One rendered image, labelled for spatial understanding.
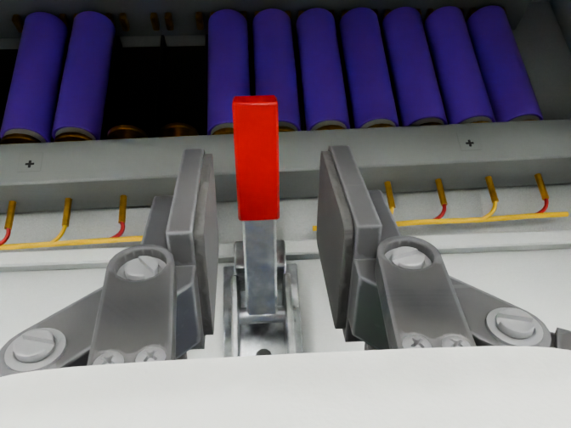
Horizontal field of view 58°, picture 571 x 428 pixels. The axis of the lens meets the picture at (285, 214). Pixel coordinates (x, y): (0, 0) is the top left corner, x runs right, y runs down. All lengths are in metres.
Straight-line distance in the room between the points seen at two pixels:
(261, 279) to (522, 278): 0.11
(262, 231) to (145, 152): 0.06
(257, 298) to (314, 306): 0.03
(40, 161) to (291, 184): 0.09
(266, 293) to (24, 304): 0.09
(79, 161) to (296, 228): 0.09
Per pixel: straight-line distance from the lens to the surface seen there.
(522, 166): 0.22
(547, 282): 0.22
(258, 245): 0.16
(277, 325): 0.19
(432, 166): 0.20
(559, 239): 0.23
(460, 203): 0.23
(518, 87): 0.24
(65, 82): 0.24
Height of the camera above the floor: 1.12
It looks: 43 degrees down
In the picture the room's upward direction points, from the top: 1 degrees clockwise
